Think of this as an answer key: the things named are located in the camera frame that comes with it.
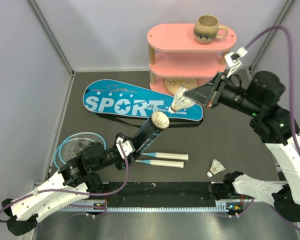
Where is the pink three-tier shelf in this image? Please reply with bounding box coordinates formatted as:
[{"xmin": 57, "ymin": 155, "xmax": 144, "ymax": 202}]
[{"xmin": 147, "ymin": 23, "xmax": 237, "ymax": 95}]

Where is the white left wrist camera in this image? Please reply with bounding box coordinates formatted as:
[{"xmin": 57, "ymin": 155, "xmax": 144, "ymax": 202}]
[{"xmin": 115, "ymin": 136, "xmax": 135, "ymax": 160}]

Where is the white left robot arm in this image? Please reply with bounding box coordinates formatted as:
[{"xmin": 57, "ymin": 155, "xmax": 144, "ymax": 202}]
[{"xmin": 0, "ymin": 133, "xmax": 144, "ymax": 236}]

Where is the black shuttlecock tube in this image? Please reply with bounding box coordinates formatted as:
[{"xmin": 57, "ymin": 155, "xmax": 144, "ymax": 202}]
[{"xmin": 132, "ymin": 116, "xmax": 165, "ymax": 158}]

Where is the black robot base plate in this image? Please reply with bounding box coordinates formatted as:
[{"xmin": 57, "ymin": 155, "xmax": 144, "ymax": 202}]
[{"xmin": 107, "ymin": 182, "xmax": 216, "ymax": 208}]

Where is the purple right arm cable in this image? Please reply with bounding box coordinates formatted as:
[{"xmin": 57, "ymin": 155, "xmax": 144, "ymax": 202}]
[{"xmin": 243, "ymin": 24, "xmax": 300, "ymax": 228}]

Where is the grey slotted cable duct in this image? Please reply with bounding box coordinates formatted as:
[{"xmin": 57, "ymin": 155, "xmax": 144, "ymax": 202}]
[{"xmin": 39, "ymin": 201, "xmax": 243, "ymax": 213}]

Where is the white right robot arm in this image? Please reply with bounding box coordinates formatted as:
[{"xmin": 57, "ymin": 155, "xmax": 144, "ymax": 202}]
[{"xmin": 184, "ymin": 71, "xmax": 300, "ymax": 222}]

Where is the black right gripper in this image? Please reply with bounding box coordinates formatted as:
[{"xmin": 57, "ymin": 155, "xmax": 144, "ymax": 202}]
[{"xmin": 182, "ymin": 71, "xmax": 259, "ymax": 116}]

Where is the white feather shuttlecock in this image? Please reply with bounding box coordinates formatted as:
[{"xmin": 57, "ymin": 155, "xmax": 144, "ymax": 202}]
[
  {"xmin": 151, "ymin": 111, "xmax": 170, "ymax": 130},
  {"xmin": 168, "ymin": 86, "xmax": 196, "ymax": 114},
  {"xmin": 207, "ymin": 159, "xmax": 226, "ymax": 178}
]

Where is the blue sport racket bag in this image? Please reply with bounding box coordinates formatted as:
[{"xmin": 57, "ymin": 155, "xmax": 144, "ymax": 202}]
[{"xmin": 82, "ymin": 79, "xmax": 204, "ymax": 122}]

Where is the round painted beige coaster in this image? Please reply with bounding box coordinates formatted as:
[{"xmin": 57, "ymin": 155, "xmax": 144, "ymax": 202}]
[{"xmin": 163, "ymin": 78, "xmax": 198, "ymax": 95}]

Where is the beige ceramic mug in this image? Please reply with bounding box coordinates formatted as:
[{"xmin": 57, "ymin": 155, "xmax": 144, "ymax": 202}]
[{"xmin": 193, "ymin": 15, "xmax": 228, "ymax": 44}]

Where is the blue badminton racket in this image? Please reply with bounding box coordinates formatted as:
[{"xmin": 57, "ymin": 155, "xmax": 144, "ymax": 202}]
[
  {"xmin": 56, "ymin": 132, "xmax": 189, "ymax": 164},
  {"xmin": 53, "ymin": 149, "xmax": 187, "ymax": 170}
]

